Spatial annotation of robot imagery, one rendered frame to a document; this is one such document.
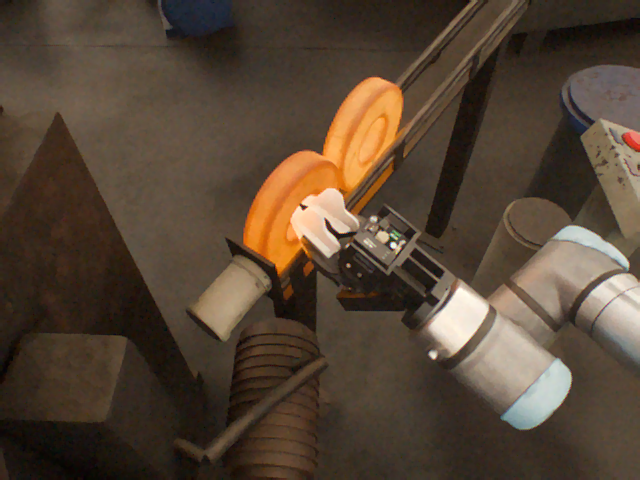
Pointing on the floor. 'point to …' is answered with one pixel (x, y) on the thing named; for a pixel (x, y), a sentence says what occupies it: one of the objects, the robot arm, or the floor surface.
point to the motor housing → (269, 363)
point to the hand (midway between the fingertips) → (293, 204)
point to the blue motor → (195, 16)
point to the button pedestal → (608, 199)
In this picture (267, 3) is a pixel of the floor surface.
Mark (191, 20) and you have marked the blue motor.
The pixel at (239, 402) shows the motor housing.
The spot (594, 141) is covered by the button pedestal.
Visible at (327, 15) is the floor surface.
